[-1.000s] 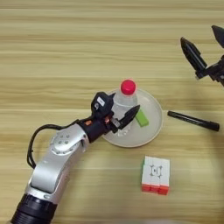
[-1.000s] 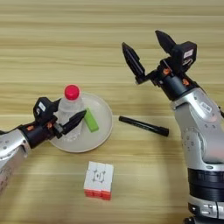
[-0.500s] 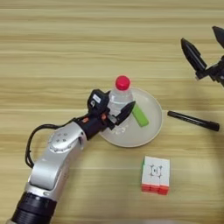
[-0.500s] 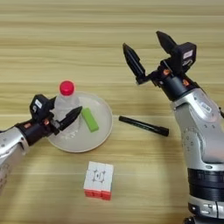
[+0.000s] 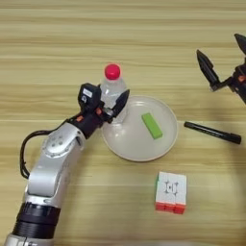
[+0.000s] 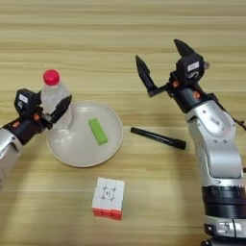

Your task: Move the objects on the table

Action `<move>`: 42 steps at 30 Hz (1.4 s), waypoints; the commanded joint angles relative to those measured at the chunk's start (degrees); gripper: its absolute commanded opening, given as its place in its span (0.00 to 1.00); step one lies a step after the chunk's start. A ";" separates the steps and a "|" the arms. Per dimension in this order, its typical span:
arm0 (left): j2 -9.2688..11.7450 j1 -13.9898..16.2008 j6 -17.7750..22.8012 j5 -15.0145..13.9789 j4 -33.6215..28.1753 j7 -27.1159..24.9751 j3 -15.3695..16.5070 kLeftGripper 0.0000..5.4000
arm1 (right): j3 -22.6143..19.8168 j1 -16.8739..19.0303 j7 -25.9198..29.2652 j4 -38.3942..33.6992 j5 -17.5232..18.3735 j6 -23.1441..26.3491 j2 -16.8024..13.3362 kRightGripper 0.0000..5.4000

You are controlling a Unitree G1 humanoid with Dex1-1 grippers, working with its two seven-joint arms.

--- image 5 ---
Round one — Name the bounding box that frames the clear bottle with red cap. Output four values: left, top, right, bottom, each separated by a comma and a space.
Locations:
99, 62, 129, 124

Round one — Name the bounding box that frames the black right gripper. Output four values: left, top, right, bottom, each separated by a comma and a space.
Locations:
196, 33, 246, 105

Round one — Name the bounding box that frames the green rectangular block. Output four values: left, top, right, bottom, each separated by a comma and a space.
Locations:
141, 112, 163, 140

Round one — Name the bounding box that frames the multicoloured puzzle cube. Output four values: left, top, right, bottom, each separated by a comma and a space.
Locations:
155, 171, 187, 215

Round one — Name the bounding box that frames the black marker pen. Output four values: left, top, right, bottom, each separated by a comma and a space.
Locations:
184, 120, 242, 145

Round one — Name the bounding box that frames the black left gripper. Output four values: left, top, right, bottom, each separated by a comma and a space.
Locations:
68, 89, 131, 139

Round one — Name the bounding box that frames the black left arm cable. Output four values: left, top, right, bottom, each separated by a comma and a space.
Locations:
19, 119, 70, 180

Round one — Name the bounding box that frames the round beige plate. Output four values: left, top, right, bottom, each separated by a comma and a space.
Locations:
101, 95, 179, 162

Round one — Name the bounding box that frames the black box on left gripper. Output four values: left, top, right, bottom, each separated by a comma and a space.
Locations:
78, 83, 103, 113

